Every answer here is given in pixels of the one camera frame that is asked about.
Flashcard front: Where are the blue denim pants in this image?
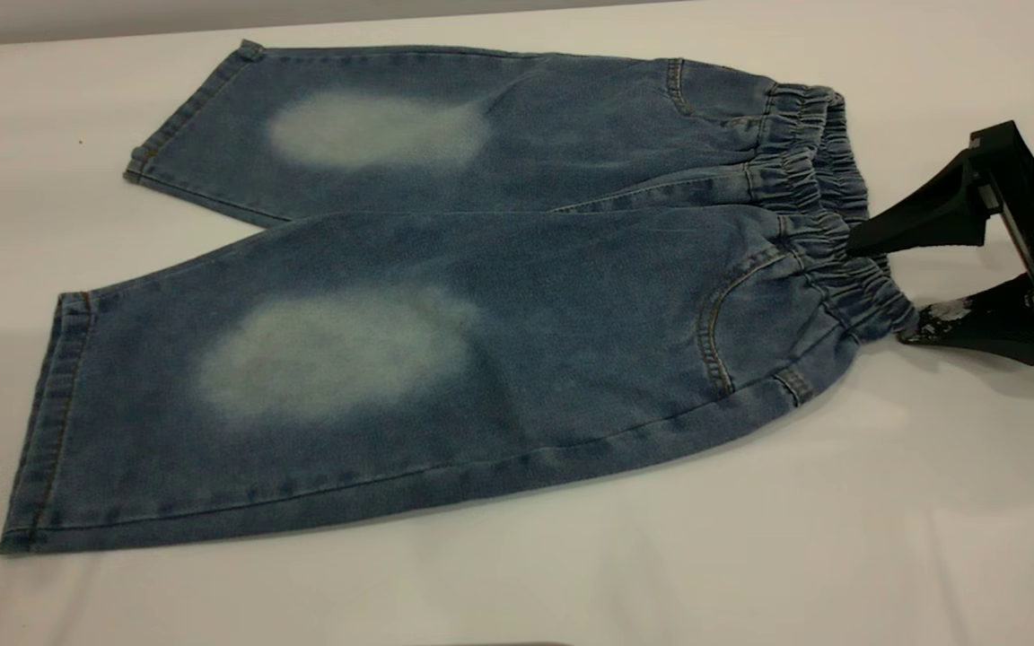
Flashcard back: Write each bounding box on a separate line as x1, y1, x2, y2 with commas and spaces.
0, 39, 918, 555

